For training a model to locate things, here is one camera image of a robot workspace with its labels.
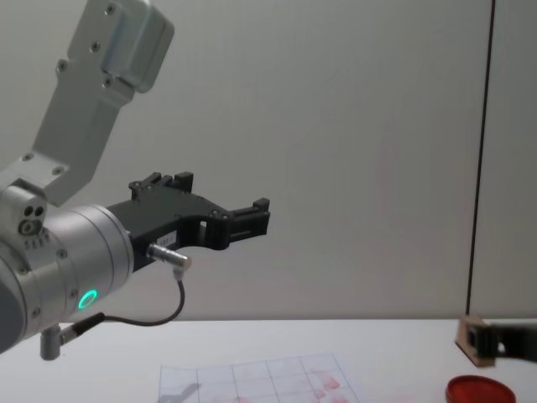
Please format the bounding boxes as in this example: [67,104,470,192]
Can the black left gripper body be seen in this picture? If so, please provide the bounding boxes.
[107,191,223,274]

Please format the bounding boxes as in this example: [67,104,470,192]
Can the round red dish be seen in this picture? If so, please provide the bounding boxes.
[445,374,517,403]

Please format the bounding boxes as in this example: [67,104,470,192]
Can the white grid paper sheet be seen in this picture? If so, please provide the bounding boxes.
[158,352,358,403]

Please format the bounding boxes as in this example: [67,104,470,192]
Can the thin dark cable silver plug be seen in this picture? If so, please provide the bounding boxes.
[58,242,194,343]

